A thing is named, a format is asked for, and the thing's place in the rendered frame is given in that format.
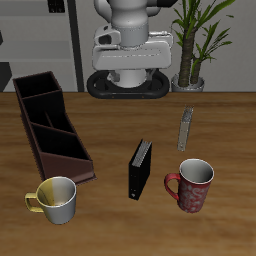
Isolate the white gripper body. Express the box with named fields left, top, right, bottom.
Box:
left=92, top=30, right=174, bottom=72

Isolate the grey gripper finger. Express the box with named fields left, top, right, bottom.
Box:
left=145, top=69, right=156, bottom=81
left=106, top=71, right=120, bottom=83

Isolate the dark brown desk caddy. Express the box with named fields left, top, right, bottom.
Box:
left=12, top=70, right=98, bottom=186

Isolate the black book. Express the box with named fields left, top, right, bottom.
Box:
left=128, top=138, right=153, bottom=202

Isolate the green pot plant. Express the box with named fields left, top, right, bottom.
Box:
left=170, top=0, right=236, bottom=94

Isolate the grey shelf unit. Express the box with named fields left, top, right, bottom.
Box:
left=0, top=0, right=80, bottom=93

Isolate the black box on shelf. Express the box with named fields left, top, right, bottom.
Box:
left=47, top=0, right=66, bottom=14

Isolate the dark grey block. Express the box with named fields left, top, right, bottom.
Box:
left=0, top=61, right=13, bottom=93

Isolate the red patterned mug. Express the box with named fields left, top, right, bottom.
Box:
left=163, top=158, right=216, bottom=214

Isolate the yellow and white mug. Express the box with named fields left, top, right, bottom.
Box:
left=24, top=175, right=78, bottom=226

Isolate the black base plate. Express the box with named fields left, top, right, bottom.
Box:
left=86, top=69, right=171, bottom=100

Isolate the black vertical post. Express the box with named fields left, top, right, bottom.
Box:
left=67, top=0, right=85, bottom=93

